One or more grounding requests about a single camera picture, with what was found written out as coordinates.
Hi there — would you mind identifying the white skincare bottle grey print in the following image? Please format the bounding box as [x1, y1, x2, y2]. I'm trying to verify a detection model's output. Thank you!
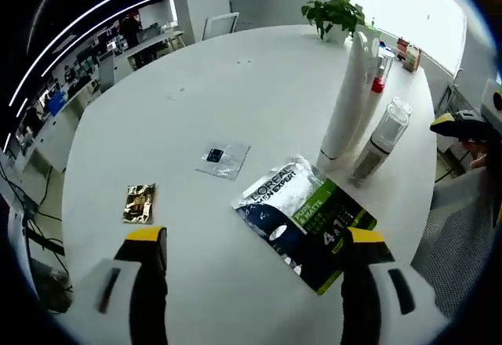
[348, 102, 410, 181]

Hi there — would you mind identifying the person's right hand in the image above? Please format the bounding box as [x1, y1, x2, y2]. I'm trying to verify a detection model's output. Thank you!
[462, 140, 489, 172]

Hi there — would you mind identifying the white skincare tube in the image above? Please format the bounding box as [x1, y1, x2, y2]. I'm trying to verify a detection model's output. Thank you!
[315, 30, 381, 173]

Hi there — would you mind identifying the small tan container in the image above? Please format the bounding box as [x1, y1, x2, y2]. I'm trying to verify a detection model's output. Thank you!
[403, 45, 424, 72]

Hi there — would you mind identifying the pale office desk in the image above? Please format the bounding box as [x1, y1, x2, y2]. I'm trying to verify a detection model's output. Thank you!
[127, 29, 185, 71]

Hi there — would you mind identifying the potted green plant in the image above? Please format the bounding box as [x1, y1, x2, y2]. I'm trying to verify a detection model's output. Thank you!
[300, 0, 368, 46]

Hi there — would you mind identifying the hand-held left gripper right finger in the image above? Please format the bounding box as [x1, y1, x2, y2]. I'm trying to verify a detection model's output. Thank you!
[340, 226, 440, 345]

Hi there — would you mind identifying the white office chair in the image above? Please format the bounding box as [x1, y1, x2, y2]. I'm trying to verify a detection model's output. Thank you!
[202, 11, 240, 42]

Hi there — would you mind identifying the white skincare bottle red band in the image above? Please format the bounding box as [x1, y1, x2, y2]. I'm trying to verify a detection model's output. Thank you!
[358, 53, 395, 134]

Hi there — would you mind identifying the gold skincare sachet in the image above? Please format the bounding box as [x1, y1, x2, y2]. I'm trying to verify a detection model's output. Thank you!
[122, 182, 157, 225]

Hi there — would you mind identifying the blue crate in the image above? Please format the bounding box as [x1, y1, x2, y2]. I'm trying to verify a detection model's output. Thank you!
[46, 92, 66, 117]

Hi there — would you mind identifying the red white carton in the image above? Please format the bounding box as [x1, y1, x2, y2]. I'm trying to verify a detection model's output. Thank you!
[395, 37, 413, 62]

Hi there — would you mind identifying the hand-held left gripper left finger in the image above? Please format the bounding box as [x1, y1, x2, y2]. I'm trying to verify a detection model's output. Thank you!
[66, 225, 169, 345]

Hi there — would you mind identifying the clear skincare sachet dark label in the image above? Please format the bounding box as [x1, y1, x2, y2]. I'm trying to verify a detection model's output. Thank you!
[195, 140, 251, 181]

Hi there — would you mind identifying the green black skincare sachet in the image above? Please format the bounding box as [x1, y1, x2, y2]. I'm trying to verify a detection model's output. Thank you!
[231, 154, 378, 296]

